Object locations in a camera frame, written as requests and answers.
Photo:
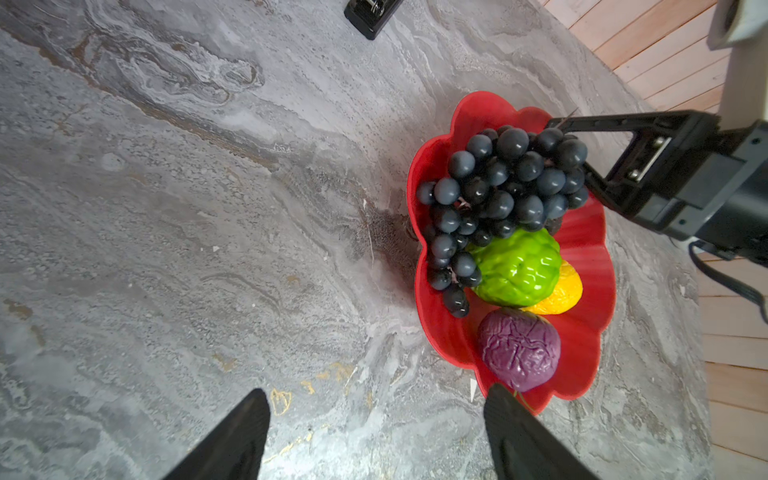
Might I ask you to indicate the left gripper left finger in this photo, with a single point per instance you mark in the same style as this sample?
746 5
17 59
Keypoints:
234 449

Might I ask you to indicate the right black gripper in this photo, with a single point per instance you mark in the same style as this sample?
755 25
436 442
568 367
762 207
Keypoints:
687 178

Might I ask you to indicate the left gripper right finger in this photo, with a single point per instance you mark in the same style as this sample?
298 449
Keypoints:
521 447

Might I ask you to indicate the purple wrinkled fake fruit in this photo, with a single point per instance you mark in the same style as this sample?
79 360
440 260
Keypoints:
520 348

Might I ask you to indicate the black fake grape bunch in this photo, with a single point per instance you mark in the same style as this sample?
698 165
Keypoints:
504 180

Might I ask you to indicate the yellow fake lemon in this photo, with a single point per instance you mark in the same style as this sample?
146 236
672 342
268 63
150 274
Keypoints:
567 293

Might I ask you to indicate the green bumpy fake fruit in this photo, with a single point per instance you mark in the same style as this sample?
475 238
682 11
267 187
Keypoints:
518 271

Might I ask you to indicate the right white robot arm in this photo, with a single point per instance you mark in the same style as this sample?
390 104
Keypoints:
741 27

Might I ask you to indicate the black stapler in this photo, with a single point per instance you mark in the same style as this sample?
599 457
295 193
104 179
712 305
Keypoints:
370 16

